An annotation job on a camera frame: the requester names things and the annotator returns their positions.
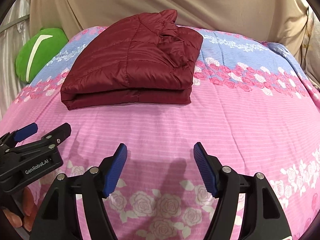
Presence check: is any maroon puffer jacket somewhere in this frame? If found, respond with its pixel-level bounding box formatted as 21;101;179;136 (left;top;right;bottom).
60;10;203;110

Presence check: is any person's left hand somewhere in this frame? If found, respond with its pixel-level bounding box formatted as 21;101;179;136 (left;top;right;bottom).
1;187;37;232

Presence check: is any green plush pillow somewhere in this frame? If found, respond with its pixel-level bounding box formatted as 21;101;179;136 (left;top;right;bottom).
15;28;68;83

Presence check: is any striped grey curtain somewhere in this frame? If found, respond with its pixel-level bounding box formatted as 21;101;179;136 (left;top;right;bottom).
1;0;31;117

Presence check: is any pink floral bed quilt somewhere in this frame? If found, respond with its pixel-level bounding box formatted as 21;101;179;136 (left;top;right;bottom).
1;27;319;239

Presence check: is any floral cream cloth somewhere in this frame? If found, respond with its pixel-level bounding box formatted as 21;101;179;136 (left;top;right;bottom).
300;6;320;90

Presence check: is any beige curtain sheet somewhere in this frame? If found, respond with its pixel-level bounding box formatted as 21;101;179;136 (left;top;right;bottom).
28;0;311;55

